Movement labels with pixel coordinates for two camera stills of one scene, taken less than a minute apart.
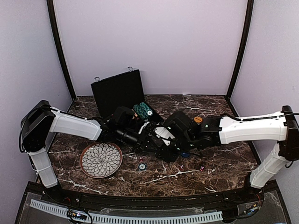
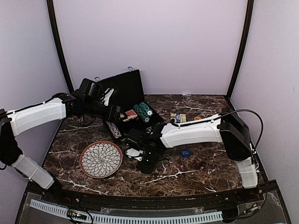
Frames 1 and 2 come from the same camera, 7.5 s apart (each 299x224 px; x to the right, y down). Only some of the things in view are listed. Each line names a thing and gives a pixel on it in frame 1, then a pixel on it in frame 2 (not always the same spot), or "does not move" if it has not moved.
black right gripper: (167, 156) -> (146, 169)
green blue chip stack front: (140, 113) does not move
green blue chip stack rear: (148, 111) does not move
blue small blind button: (185, 154) does not move
